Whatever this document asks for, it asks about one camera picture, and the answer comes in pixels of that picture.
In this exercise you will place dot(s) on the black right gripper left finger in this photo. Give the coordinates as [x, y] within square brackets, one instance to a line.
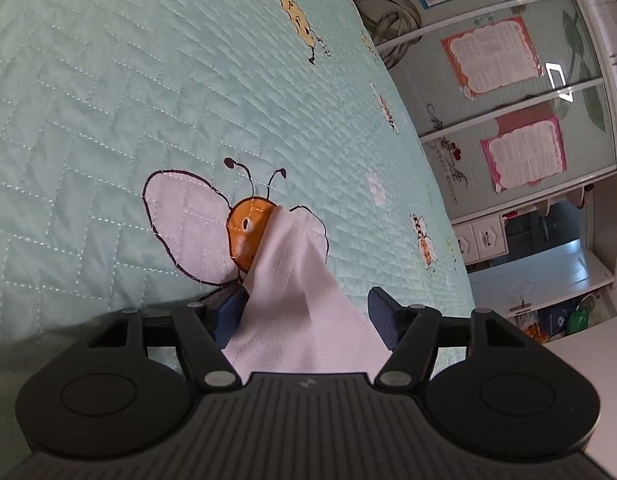
[203, 330]

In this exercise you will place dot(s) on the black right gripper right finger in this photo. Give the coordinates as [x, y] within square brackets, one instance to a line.
[410, 334]

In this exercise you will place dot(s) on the white t-shirt navy trim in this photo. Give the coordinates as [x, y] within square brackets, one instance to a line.
[297, 319]

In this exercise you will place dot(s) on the white open door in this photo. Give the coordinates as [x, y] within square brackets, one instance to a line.
[539, 281]

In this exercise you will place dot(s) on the white drawer cabinet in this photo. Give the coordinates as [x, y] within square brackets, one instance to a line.
[482, 239]

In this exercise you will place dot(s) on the green plastic bag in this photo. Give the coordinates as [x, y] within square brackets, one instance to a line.
[579, 318]

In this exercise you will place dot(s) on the mint quilted bee bedspread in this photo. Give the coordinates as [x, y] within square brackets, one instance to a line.
[282, 98]

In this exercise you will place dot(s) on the pink framed wall poster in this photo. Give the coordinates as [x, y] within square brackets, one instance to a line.
[525, 155]

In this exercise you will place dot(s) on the orange framed wall poster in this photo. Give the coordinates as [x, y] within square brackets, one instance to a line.
[492, 56]

